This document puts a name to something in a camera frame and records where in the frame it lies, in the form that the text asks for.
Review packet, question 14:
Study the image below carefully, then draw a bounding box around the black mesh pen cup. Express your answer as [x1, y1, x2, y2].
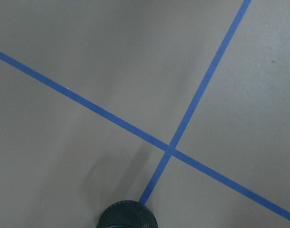
[97, 200, 158, 228]

